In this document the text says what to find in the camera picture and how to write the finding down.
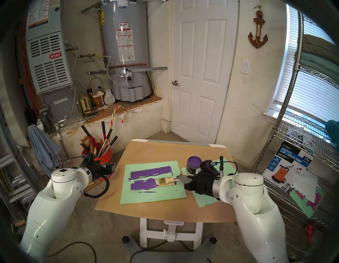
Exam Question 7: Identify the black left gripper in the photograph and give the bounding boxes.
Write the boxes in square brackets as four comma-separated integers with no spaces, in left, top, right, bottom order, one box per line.
[89,160,116,181]

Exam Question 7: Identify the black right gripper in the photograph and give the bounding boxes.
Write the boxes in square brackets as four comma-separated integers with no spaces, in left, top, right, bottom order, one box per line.
[176,172,219,198]

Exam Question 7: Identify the wooden-handled paintbrush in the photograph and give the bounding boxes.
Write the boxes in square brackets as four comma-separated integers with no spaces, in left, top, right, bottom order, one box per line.
[147,177,183,186]

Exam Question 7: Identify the purple paint jar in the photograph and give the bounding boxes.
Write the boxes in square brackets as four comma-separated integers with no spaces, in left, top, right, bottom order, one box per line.
[186,156,203,176]

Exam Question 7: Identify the orange plastic bucket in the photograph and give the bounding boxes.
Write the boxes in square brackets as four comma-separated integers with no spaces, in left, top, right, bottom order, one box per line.
[82,148,113,181]

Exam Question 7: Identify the wooden dowel sticks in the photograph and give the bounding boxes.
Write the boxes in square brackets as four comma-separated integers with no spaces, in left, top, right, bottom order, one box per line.
[84,180,101,192]

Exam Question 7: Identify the light green paper sheet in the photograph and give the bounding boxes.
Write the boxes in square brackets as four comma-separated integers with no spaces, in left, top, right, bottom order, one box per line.
[120,161,187,205]
[181,158,237,208]

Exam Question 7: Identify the black-grip metal tool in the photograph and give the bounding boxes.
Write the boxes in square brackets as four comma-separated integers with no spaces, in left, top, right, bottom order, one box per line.
[102,136,118,155]
[97,129,113,157]

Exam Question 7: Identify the brown kraft paper cover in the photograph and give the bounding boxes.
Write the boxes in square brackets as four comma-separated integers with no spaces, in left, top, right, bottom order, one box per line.
[95,141,238,223]

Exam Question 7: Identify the striped candy cane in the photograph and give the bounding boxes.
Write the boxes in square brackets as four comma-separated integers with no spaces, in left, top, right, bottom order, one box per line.
[107,106,127,145]

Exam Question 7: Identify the wooden ledge board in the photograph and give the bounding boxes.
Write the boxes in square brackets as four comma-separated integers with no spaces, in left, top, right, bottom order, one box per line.
[83,95,162,123]

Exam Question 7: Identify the yellow jug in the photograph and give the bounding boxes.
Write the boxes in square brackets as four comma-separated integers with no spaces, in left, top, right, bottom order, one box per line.
[79,95,92,114]

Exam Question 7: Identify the foil-wrapped bundle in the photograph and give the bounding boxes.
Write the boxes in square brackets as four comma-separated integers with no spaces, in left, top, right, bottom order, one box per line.
[104,89,116,106]

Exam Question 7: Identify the blue hanging cloth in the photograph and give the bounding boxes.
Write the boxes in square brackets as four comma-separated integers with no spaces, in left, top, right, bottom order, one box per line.
[28,125,62,175]

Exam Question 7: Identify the white panel door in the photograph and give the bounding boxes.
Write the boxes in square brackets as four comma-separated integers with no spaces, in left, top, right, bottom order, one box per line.
[172,0,239,145]

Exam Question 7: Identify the grey metal ladder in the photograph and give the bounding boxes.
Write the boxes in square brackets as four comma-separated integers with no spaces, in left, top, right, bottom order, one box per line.
[0,106,37,220]

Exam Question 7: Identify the utility pump box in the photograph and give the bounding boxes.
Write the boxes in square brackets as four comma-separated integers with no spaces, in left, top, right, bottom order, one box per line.
[261,141,314,192]

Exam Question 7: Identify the white window sill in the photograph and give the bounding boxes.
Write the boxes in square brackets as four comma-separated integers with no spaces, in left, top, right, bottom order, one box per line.
[263,110,281,124]

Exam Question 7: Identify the copper pipe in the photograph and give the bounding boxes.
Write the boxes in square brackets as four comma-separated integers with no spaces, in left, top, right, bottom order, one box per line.
[107,63,154,93]

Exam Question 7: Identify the grey Bryant furnace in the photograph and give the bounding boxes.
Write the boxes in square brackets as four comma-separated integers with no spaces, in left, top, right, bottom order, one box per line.
[25,0,82,124]

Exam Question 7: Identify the grey water heater tank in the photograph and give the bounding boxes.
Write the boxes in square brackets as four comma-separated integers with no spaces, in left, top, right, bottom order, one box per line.
[99,0,152,102]

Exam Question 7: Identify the green paper stack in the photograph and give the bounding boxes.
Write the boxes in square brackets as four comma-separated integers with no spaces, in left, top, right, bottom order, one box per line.
[289,187,325,218]

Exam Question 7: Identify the white scalloped paper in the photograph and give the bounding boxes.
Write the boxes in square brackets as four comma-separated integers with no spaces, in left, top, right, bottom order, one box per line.
[291,170,319,202]

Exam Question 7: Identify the printed newspaper stack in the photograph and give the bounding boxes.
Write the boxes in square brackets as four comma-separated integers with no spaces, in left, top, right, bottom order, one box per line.
[287,125,321,149]

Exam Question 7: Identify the magenta paper sheet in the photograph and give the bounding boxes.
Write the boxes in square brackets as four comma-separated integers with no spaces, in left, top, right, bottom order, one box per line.
[298,191,322,210]

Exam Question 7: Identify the red plastic object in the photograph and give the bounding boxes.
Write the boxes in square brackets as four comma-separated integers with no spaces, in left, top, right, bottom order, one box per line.
[305,225,315,243]

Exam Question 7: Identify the white window blinds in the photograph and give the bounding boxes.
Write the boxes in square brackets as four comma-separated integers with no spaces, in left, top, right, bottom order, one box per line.
[274,5,339,122]

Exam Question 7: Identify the teal fabric object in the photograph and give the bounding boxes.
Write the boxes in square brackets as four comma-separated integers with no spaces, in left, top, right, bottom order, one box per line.
[325,120,339,149]

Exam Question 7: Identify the teal green cushion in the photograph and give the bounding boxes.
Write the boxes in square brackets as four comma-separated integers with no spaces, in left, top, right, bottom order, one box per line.
[294,50,339,82]

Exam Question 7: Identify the olive green cushion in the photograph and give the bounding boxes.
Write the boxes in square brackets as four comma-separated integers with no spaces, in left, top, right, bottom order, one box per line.
[302,34,339,57]

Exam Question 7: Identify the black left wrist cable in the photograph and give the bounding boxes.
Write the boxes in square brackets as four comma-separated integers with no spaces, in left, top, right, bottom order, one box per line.
[83,175,110,198]

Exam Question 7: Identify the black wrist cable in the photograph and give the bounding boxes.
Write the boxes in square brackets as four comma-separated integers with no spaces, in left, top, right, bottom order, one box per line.
[218,156,238,177]
[83,175,110,198]

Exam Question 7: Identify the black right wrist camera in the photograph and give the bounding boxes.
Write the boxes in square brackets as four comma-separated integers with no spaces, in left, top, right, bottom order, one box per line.
[200,160,217,173]

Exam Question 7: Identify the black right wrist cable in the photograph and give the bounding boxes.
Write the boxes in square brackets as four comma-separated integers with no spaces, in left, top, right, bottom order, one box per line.
[218,156,238,177]

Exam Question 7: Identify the wicker basket with handle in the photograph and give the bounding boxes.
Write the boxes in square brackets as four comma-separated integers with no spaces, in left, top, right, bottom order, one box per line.
[89,77,105,108]

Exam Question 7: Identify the black base cable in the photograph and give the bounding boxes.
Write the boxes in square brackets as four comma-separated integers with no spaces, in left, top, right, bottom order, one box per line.
[129,241,170,263]

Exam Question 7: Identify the black floor cable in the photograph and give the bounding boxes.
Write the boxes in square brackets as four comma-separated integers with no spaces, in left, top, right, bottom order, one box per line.
[48,241,97,263]

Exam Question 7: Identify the metal heater strap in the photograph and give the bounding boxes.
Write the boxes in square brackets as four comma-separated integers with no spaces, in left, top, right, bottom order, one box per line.
[87,66,168,75]

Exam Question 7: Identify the rusty anchor wall decoration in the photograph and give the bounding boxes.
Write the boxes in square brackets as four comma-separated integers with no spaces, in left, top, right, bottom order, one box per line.
[248,5,269,49]

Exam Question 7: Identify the chrome wire shelf rack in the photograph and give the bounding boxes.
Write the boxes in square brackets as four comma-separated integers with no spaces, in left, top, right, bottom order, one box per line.
[246,12,339,255]

